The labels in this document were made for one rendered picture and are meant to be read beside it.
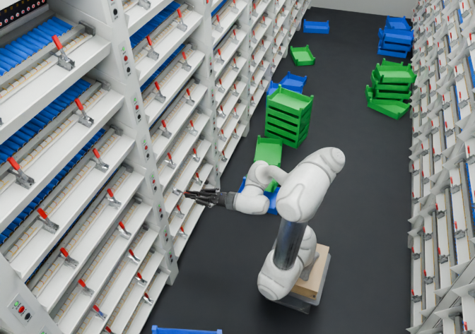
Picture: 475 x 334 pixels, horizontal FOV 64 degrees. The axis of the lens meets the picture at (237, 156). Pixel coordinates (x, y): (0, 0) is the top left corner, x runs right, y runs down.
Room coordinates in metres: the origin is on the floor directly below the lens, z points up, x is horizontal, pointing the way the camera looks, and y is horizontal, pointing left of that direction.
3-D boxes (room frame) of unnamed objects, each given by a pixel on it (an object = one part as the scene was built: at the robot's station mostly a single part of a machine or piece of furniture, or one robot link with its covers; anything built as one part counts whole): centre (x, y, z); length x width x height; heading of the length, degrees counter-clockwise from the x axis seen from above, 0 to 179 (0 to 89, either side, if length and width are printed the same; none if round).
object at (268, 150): (2.19, -0.24, 0.04); 0.30 x 0.20 x 0.08; 171
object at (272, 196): (1.74, -0.15, 0.04); 0.30 x 0.20 x 0.08; 71
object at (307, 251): (1.07, -0.30, 0.45); 0.18 x 0.16 x 0.22; 145
